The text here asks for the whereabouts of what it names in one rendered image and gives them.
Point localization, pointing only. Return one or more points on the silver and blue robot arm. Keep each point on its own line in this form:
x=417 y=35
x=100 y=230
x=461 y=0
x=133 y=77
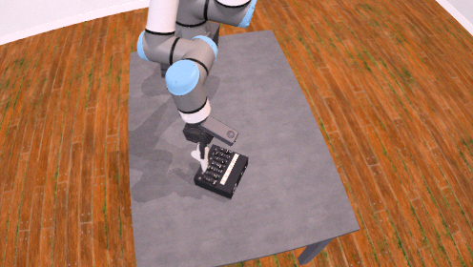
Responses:
x=163 y=41

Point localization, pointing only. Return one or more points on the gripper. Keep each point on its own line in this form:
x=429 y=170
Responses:
x=194 y=134

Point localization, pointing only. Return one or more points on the dark grey lighting desk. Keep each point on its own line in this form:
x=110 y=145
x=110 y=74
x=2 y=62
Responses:
x=225 y=168

